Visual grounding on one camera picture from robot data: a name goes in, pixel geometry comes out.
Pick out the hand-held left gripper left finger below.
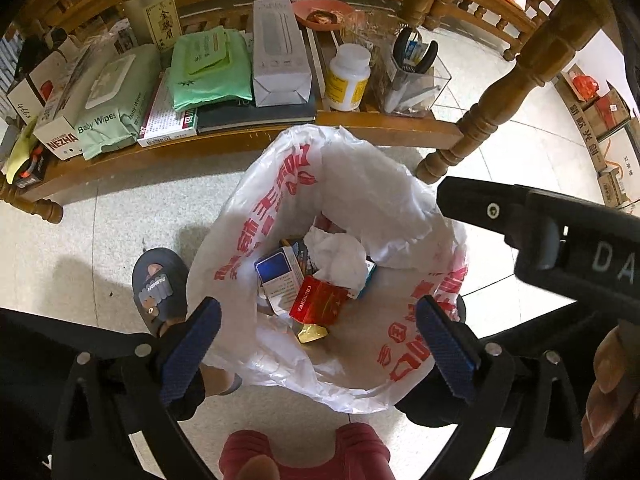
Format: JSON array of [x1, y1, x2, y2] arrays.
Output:
[[51, 296, 223, 480]]

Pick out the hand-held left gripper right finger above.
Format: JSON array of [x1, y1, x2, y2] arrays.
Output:
[[415, 295, 586, 480]]

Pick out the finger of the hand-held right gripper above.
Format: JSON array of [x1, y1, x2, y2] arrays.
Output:
[[436, 176, 532, 241]]

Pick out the white plastic bag red print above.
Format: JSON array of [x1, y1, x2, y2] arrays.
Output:
[[186, 125, 471, 413]]

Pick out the blue and white box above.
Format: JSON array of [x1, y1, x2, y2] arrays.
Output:
[[255, 252, 303, 316]]

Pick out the red cigarette pack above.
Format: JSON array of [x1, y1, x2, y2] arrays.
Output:
[[289, 276, 349, 328]]

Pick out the white tissue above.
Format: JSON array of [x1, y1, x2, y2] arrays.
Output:
[[302, 225, 368, 291]]

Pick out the person's right hand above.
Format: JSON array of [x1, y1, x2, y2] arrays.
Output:
[[581, 324, 633, 456]]

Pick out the person's left hand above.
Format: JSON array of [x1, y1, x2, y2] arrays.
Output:
[[235, 455, 281, 480]]

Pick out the blue slide sandal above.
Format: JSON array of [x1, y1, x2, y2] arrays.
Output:
[[131, 248, 190, 338], [207, 367, 244, 397]]

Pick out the small cardboard box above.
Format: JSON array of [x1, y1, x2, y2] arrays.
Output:
[[597, 167, 632, 207]]

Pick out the teal small box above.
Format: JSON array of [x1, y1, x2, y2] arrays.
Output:
[[352, 259, 377, 300]]

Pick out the gold foil wrapper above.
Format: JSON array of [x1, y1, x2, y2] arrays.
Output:
[[298, 322, 328, 345]]

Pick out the clear plastic holder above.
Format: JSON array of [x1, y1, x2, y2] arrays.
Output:
[[377, 27, 452, 116]]

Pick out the large printed cardboard box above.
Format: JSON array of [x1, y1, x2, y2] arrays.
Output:
[[567, 85, 636, 173]]

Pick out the open cardboard box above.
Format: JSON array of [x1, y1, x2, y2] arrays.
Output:
[[555, 62, 601, 107]]

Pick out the red plastic stool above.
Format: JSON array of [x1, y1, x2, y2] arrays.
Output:
[[219, 422, 391, 480]]

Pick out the orange plastic bag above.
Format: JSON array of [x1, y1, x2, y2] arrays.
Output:
[[571, 75, 598, 101]]

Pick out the black pliers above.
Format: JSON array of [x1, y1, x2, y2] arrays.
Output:
[[392, 27, 439, 73]]

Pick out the person's black trousers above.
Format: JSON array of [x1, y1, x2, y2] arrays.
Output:
[[0, 305, 640, 480]]

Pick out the white bottle yellow label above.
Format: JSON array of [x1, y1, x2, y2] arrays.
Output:
[[324, 43, 372, 112]]

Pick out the wooden armchair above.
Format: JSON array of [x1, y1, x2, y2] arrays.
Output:
[[450, 0, 557, 62]]

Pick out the wooden table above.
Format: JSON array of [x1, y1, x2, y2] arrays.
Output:
[[0, 0, 616, 226]]

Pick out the red and white flat box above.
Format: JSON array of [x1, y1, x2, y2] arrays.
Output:
[[136, 72, 198, 148]]

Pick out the orange and black tool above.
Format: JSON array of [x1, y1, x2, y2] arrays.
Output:
[[15, 147, 48, 188]]

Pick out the dark book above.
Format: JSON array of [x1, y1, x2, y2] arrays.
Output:
[[195, 95, 318, 135]]

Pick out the orange plate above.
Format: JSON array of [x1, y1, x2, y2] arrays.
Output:
[[291, 0, 356, 31]]

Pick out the pale green baby wipes pack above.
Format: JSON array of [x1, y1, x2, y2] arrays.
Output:
[[75, 44, 162, 161]]

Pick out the long white box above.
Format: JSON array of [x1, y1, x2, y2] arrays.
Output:
[[251, 0, 313, 108]]

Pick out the white and grey carton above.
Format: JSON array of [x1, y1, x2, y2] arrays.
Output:
[[32, 45, 96, 161]]

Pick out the yellow cloth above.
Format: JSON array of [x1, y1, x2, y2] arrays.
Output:
[[2, 125, 38, 181]]

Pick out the bright green wipes pack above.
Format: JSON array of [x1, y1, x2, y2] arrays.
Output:
[[167, 25, 253, 113]]

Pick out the white box red spot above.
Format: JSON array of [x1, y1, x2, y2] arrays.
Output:
[[7, 50, 68, 123]]

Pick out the gold tea canister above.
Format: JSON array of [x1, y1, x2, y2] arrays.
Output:
[[122, 0, 173, 53]]

